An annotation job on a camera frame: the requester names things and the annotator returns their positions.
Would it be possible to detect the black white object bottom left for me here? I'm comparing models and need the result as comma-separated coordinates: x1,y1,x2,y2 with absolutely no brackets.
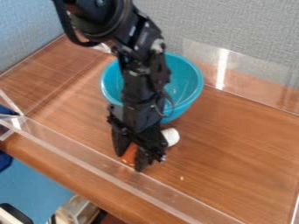
0,203,34,224

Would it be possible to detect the brown white toy mushroom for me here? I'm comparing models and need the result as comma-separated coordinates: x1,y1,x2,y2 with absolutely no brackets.
118,127,182,166

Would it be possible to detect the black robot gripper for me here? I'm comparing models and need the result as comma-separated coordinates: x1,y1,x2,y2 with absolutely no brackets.
107,95,169,172

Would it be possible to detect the clear acrylic barrier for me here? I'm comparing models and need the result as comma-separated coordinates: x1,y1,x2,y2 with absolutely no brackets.
181,38,299,116
0,116,243,224

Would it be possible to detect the grey metal frame below table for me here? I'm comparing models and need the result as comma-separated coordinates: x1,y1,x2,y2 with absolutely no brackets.
47,195,99,224

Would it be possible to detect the clear acrylic front barrier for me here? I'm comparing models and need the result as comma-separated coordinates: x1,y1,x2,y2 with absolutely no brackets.
0,116,243,224

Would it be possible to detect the clear acrylic back barrier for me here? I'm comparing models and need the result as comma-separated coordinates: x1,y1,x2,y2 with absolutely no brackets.
181,38,299,116

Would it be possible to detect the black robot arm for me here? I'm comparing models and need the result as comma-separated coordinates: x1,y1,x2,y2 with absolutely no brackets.
52,0,174,172

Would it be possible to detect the blue cloth at left edge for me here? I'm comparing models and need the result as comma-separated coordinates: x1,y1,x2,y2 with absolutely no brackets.
0,103,19,172

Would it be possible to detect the blue ceramic bowl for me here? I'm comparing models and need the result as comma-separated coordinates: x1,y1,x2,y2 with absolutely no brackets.
99,52,205,123

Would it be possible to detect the clear acrylic left bracket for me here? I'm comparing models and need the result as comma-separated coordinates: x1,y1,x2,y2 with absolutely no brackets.
0,89,24,141

